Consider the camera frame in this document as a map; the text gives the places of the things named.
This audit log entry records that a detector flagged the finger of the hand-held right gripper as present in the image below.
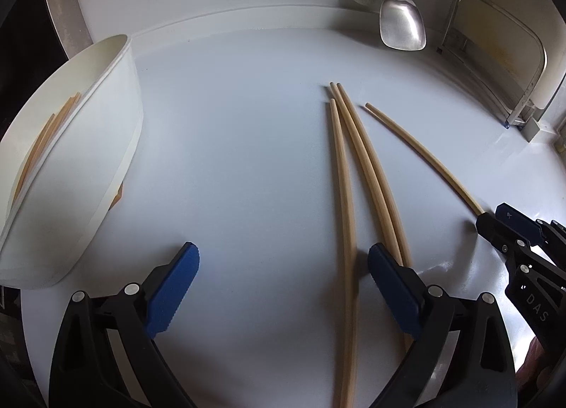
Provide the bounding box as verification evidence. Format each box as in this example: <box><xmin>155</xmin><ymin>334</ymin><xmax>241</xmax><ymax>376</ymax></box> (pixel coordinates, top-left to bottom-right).
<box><xmin>476</xmin><ymin>214</ymin><xmax>566</xmax><ymax>285</ymax></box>
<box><xmin>495</xmin><ymin>203</ymin><xmax>566</xmax><ymax>258</ymax></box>

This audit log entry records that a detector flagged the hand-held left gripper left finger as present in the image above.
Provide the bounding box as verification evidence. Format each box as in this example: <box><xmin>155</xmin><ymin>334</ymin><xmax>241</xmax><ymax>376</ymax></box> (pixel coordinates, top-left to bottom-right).
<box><xmin>48</xmin><ymin>241</ymin><xmax>201</xmax><ymax>408</ymax></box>

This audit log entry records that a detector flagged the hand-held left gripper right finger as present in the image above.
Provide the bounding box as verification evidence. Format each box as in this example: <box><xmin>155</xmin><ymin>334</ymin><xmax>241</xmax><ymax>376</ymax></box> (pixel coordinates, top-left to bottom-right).
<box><xmin>368</xmin><ymin>243</ymin><xmax>518</xmax><ymax>408</ymax></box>

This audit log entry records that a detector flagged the long wooden chopstick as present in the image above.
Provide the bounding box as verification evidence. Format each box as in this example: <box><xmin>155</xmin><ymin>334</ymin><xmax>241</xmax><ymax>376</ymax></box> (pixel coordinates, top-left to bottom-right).
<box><xmin>13</xmin><ymin>113</ymin><xmax>56</xmax><ymax>208</ymax></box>
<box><xmin>336</xmin><ymin>82</ymin><xmax>414</xmax><ymax>269</ymax></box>
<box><xmin>328</xmin><ymin>99</ymin><xmax>358</xmax><ymax>408</ymax></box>
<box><xmin>365</xmin><ymin>102</ymin><xmax>486</xmax><ymax>216</ymax></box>
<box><xmin>18</xmin><ymin>92</ymin><xmax>84</xmax><ymax>192</ymax></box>
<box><xmin>328</xmin><ymin>82</ymin><xmax>415</xmax><ymax>353</ymax></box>

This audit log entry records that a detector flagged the white plastic container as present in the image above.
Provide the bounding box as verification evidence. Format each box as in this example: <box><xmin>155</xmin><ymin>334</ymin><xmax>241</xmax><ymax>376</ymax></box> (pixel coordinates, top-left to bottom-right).
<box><xmin>0</xmin><ymin>34</ymin><xmax>144</xmax><ymax>290</ymax></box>

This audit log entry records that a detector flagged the person's right hand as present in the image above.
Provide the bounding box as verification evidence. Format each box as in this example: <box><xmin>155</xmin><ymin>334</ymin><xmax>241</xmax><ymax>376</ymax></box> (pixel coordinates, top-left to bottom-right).
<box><xmin>515</xmin><ymin>338</ymin><xmax>552</xmax><ymax>392</ymax></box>

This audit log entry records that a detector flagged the small orange item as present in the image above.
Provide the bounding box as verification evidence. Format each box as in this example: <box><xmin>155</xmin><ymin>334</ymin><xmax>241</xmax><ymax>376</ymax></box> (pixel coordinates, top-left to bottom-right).
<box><xmin>108</xmin><ymin>182</ymin><xmax>125</xmax><ymax>211</ymax></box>

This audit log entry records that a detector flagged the steel rack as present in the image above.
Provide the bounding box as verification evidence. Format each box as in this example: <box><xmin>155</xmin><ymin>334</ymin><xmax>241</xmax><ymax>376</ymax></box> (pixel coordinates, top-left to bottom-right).
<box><xmin>437</xmin><ymin>0</ymin><xmax>549</xmax><ymax>128</ymax></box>

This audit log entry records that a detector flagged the white cutting board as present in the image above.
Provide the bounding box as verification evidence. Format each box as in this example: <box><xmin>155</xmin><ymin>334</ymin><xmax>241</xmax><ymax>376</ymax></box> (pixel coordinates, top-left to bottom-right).
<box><xmin>451</xmin><ymin>0</ymin><xmax>566</xmax><ymax>110</ymax></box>

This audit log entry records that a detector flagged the steel spatula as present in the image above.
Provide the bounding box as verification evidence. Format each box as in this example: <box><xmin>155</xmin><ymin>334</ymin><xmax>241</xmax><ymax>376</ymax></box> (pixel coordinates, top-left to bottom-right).
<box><xmin>379</xmin><ymin>0</ymin><xmax>427</xmax><ymax>52</ymax></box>

